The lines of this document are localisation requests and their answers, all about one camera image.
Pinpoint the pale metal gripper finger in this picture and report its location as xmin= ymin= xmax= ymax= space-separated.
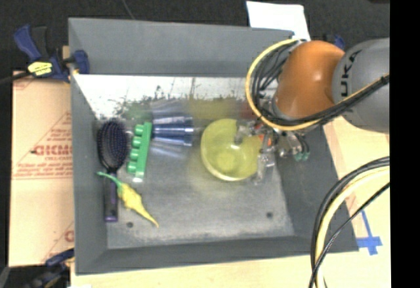
xmin=253 ymin=145 xmax=277 ymax=186
xmin=234 ymin=121 xmax=263 ymax=146

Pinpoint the yellow-green translucent bowl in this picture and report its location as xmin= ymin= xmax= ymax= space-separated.
xmin=199 ymin=117 xmax=264 ymax=182

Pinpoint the clear pack with blue tubes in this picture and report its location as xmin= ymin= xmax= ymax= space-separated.
xmin=150 ymin=113 xmax=198 ymax=159

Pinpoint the grey metal bin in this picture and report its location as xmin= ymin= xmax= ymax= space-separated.
xmin=68 ymin=17 xmax=359 ymax=274

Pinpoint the green toy building brick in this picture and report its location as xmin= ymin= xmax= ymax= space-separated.
xmin=125 ymin=121 xmax=154 ymax=183

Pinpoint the yellow toy dinosaur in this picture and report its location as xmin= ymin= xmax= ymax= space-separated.
xmin=96 ymin=171 xmax=160 ymax=229

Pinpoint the black and purple hairbrush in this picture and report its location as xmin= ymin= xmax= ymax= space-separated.
xmin=96 ymin=119 xmax=130 ymax=224

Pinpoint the brown cardboard board, red print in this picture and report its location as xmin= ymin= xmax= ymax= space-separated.
xmin=8 ymin=72 xmax=76 ymax=268

